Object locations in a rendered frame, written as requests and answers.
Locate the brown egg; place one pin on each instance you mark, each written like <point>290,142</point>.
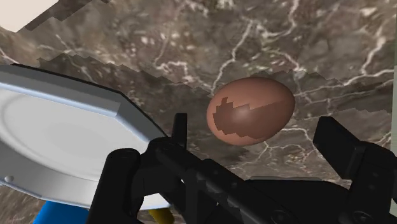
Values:
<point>251,111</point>

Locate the white octagonal plate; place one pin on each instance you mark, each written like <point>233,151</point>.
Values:
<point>62,133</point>

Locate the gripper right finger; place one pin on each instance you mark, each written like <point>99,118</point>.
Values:
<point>356,155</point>

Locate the yellow object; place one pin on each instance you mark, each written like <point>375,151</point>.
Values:
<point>161,216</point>

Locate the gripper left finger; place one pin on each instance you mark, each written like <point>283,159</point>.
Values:
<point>161,167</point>

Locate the blue object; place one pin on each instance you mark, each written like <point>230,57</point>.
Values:
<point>62,214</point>

